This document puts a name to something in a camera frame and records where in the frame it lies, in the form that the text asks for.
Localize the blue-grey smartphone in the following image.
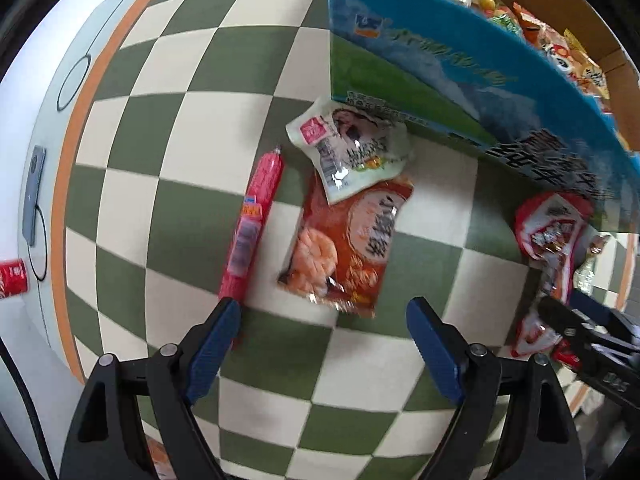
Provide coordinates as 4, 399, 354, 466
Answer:
22, 146, 47, 247

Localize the silver snack packet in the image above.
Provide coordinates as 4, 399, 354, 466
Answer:
572, 232, 611, 296

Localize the large red and white packet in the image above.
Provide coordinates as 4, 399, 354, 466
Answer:
515, 192, 598, 306

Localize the brown and orange snack packet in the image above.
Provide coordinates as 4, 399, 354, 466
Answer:
515, 2, 551, 45

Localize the pink sausage stick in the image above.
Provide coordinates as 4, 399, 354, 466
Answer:
218, 146, 285, 307

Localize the yellow foil snack packet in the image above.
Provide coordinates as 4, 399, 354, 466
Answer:
565, 29, 611, 98

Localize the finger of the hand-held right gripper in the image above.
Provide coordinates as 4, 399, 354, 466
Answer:
539, 297, 608, 346
572, 294, 638, 343

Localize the red soda can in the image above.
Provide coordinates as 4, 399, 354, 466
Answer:
0, 258, 31, 301

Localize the green candy packet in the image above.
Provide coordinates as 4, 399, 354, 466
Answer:
480, 0, 523, 36

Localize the panda print snack packet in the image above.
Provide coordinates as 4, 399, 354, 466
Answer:
542, 42, 583, 79

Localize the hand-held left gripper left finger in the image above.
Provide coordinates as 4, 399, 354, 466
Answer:
60, 296, 242, 480

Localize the small red and white packet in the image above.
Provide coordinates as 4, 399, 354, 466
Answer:
514, 305, 581, 366

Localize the white packet with dark picture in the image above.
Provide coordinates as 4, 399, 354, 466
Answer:
285, 98, 416, 206

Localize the orange shrimp cracker packet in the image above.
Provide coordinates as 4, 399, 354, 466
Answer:
277, 175, 416, 318

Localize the cardboard box with blue print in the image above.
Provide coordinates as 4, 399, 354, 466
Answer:
327, 0, 640, 233

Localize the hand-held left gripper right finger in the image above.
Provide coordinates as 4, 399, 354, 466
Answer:
406, 296, 586, 480

